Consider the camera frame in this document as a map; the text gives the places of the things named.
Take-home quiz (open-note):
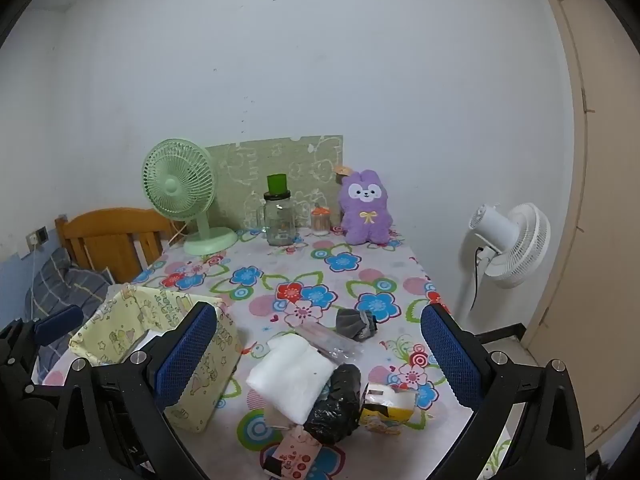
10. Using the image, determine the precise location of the white cloth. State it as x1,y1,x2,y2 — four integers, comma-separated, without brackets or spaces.
246,334,337,423

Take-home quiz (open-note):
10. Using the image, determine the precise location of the yellow printed fabric storage box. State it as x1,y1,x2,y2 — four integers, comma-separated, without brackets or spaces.
68,282,244,433

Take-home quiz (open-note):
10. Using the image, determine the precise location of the glass jar mug green lid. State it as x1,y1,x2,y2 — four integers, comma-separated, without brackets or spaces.
256,174,297,247

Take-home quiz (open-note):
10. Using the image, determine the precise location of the grey sock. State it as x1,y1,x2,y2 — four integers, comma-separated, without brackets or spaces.
336,307,379,343

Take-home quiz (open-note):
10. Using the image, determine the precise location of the purple plush bunny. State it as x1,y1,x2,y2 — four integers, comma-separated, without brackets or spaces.
336,165,396,246

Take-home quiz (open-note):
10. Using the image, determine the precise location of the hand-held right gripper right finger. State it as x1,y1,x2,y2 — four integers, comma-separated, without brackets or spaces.
420,302,586,480

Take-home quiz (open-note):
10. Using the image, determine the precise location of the yellow white tissue packet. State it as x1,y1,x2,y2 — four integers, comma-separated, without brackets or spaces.
360,381,418,435

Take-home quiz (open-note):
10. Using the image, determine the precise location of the pink packet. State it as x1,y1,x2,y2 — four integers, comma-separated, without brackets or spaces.
260,425,321,480

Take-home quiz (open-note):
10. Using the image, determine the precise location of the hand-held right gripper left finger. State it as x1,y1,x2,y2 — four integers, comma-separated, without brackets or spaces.
49,301,218,480

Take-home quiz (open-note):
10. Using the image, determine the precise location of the green desk fan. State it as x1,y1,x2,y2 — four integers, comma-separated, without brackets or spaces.
141,138,238,257

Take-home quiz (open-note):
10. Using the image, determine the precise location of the green printed board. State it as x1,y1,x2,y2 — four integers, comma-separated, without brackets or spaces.
205,135,345,231

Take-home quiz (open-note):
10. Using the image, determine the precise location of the clear plastic packet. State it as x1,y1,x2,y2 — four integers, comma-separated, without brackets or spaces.
295,321,362,365

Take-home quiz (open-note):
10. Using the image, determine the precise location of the white standing fan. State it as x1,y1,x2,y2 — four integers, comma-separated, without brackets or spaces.
452,202,552,331

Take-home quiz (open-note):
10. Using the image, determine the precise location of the wooden headboard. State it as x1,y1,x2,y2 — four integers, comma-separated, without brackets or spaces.
54,206,186,285

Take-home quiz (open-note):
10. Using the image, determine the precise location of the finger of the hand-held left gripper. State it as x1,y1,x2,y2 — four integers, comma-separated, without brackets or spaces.
0,304,85,361

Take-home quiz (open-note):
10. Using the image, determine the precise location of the grey plaid pillow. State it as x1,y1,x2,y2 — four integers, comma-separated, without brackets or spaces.
22,247,113,333

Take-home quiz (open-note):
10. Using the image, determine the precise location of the beige door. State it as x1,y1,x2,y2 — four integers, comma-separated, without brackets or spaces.
520,0,640,453

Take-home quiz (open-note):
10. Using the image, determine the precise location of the cotton swab container orange lid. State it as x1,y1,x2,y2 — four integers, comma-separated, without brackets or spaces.
311,203,332,237

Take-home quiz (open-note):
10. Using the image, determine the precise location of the black fan cable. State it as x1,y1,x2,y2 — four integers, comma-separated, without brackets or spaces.
470,245,488,311

